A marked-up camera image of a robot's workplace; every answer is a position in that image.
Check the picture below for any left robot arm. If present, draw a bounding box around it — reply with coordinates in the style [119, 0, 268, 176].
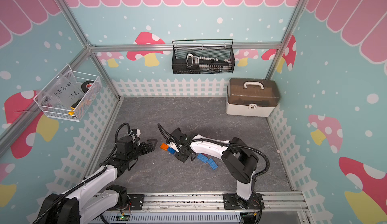
[34, 123, 158, 224]

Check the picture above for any dark blue lego brick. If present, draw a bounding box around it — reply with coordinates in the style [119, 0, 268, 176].
[167, 147, 176, 155]

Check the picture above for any light blue lego brick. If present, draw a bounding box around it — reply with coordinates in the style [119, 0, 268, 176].
[197, 153, 208, 163]
[207, 158, 218, 170]

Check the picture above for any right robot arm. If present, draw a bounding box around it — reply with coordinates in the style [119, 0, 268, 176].
[157, 124, 270, 210]

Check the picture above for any socket set tool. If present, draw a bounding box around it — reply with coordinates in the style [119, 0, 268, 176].
[185, 53, 233, 73]

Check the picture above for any white wire wall basket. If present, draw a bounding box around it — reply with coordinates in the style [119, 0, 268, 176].
[34, 65, 102, 122]

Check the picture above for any orange lego brick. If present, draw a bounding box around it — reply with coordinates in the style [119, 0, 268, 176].
[160, 143, 169, 151]

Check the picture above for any white storage box brown lid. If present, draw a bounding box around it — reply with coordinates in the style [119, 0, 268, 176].
[226, 78, 280, 117]

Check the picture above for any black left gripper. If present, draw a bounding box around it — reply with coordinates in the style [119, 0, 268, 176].
[127, 139, 157, 161]

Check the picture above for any black wire wall basket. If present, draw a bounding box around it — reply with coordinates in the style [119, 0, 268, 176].
[171, 39, 235, 74]

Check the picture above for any black tape roll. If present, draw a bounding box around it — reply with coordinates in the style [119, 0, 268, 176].
[81, 80, 94, 93]

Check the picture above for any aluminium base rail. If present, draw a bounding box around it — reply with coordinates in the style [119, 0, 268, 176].
[57, 190, 312, 224]

